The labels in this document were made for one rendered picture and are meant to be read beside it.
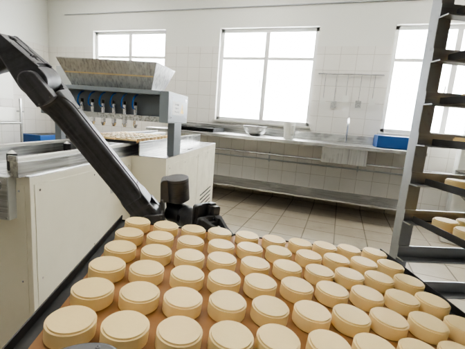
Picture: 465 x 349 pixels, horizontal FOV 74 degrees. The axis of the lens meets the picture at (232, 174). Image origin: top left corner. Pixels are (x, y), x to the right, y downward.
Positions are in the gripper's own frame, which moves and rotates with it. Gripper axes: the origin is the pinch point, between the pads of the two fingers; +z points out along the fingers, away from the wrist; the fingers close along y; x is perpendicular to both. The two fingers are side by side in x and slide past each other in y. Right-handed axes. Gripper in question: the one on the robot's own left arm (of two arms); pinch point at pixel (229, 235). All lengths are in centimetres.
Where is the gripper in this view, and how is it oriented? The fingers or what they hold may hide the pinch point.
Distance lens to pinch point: 70.0
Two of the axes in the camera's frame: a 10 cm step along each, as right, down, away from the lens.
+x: -6.5, 0.4, -7.6
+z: 7.5, 2.1, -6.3
